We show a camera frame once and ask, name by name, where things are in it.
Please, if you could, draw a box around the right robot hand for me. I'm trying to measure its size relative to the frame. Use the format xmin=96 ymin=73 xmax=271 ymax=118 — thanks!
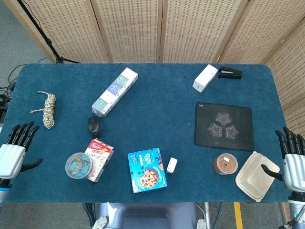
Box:
xmin=261 ymin=126 xmax=305 ymax=191

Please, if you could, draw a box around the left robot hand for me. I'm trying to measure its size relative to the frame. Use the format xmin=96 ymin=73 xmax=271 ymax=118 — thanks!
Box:
xmin=0 ymin=121 xmax=44 ymax=180

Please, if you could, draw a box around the black computer mouse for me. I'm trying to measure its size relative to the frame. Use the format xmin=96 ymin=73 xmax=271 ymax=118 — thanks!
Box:
xmin=87 ymin=116 xmax=103 ymax=139

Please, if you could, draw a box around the thin black cable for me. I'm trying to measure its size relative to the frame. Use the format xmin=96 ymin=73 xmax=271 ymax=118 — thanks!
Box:
xmin=107 ymin=62 xmax=122 ymax=83

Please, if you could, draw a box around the black mouse pad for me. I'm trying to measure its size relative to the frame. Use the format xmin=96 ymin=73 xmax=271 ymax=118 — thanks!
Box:
xmin=194 ymin=102 xmax=255 ymax=152

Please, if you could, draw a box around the beige takeaway food container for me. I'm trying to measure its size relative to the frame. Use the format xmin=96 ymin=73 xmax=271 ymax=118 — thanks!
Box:
xmin=235 ymin=151 xmax=281 ymax=203

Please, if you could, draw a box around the clear jar of binder clips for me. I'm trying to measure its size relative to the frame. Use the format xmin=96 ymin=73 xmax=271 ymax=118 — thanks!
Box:
xmin=65 ymin=152 xmax=93 ymax=179

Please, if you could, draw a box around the round brown lidded container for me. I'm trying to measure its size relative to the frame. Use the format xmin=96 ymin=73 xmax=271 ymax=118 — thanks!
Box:
xmin=213 ymin=153 xmax=239 ymax=176

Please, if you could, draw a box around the red white biscuit box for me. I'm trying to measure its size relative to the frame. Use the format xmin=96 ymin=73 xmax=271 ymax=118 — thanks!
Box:
xmin=83 ymin=138 xmax=115 ymax=183

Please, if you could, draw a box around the black stapler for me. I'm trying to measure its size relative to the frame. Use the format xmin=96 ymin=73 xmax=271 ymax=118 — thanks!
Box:
xmin=218 ymin=67 xmax=244 ymax=80

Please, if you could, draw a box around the small white box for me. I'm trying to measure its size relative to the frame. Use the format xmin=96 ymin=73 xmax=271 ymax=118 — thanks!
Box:
xmin=166 ymin=157 xmax=178 ymax=174

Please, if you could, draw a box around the wrapped tissue multipack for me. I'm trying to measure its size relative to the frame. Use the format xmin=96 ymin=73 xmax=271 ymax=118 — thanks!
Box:
xmin=91 ymin=67 xmax=139 ymax=117

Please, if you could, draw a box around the white rectangular carton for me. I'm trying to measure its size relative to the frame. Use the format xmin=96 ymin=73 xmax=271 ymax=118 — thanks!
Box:
xmin=192 ymin=64 xmax=219 ymax=93

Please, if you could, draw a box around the black tripod stand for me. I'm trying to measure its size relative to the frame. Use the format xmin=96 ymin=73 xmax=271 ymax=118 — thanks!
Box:
xmin=16 ymin=0 xmax=81 ymax=64

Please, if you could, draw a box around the blue chocolate cookie box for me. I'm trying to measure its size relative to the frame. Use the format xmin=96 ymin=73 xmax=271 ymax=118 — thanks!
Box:
xmin=127 ymin=147 xmax=168 ymax=194

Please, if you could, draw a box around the blue table cloth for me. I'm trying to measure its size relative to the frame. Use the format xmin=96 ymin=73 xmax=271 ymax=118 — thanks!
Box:
xmin=0 ymin=62 xmax=296 ymax=204

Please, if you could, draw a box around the grey robot torso base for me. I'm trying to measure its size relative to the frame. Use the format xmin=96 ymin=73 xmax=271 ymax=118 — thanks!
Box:
xmin=91 ymin=202 xmax=208 ymax=229

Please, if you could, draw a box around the woven folding screen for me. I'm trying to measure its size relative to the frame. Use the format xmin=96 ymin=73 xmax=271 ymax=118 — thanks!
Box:
xmin=2 ymin=0 xmax=305 ymax=134

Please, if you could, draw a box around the coiled beige rope bundle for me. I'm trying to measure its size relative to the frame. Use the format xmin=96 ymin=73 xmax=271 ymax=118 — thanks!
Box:
xmin=30 ymin=91 xmax=57 ymax=130

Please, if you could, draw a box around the black power adapter with cables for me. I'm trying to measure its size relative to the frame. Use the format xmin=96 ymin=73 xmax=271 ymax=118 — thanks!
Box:
xmin=0 ymin=64 xmax=27 ymax=107

